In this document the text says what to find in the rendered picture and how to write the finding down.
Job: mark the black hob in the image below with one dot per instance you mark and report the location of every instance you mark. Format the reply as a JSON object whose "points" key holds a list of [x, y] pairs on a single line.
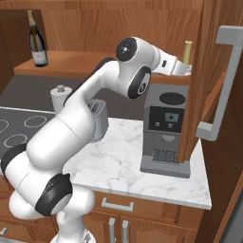
{"points": [[19, 126]]}

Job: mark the grey toaster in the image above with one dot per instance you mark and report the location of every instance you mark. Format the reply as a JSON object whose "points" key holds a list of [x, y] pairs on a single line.
{"points": [[99, 121]]}

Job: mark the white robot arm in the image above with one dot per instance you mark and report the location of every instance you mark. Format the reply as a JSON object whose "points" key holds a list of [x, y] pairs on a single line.
{"points": [[60, 136]]}

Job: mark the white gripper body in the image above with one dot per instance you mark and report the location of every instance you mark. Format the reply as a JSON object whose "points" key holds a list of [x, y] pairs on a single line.
{"points": [[181, 69]]}

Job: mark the white paper towel roll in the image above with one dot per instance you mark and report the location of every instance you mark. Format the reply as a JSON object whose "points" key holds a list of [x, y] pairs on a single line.
{"points": [[59, 99]]}

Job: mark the wooden wall cabinet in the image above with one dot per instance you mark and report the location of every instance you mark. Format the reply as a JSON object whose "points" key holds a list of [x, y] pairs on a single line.
{"points": [[82, 28]]}

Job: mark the wooden cabinet door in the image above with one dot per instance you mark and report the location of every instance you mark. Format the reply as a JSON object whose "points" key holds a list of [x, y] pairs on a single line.
{"points": [[205, 53]]}

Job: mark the grey coffee machine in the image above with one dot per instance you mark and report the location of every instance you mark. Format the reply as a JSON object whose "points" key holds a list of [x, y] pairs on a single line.
{"points": [[164, 126]]}

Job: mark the wine bottle with white label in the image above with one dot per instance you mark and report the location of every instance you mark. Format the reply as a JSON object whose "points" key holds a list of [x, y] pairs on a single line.
{"points": [[38, 44]]}

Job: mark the wooden drawer front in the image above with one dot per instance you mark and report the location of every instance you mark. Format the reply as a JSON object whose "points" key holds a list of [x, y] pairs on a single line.
{"points": [[148, 207]]}

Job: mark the wooden base cupboard door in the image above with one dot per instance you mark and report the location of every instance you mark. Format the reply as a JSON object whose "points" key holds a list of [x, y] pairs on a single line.
{"points": [[152, 232], [99, 229]]}

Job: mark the yellow candle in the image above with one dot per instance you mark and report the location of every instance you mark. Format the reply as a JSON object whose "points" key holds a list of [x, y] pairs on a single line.
{"points": [[187, 52]]}

